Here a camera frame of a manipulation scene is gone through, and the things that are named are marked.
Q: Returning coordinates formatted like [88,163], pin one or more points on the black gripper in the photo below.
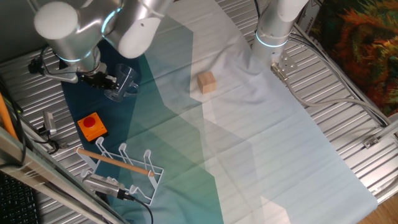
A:
[94,79]

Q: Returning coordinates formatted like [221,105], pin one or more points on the clear glass mug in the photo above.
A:
[126,77]

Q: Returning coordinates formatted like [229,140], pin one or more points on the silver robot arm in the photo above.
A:
[77,34]

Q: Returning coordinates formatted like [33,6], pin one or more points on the wooden rack rod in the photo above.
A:
[115,162]

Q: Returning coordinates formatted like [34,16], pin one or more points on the orange emergency stop button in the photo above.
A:
[93,129]

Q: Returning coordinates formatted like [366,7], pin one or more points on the wooden cube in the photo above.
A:
[206,82]

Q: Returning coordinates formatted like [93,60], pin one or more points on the orange pole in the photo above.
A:
[6,118]

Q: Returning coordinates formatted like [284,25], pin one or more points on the blue green white tablecloth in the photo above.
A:
[248,140]

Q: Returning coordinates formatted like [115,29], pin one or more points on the black keyboard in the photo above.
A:
[15,202]

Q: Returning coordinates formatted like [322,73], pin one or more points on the metal base mounting plate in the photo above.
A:
[287,62]

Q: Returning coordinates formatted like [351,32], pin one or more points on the cardboard box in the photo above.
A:
[311,15]

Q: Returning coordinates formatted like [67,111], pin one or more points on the colourful patterned cloth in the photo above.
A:
[357,46]

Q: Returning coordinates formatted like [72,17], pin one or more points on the silver finned camera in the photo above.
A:
[102,185]

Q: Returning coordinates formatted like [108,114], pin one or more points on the aluminium frame bar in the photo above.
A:
[31,168]

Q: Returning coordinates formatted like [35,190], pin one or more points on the small metal bracket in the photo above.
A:
[370,142]

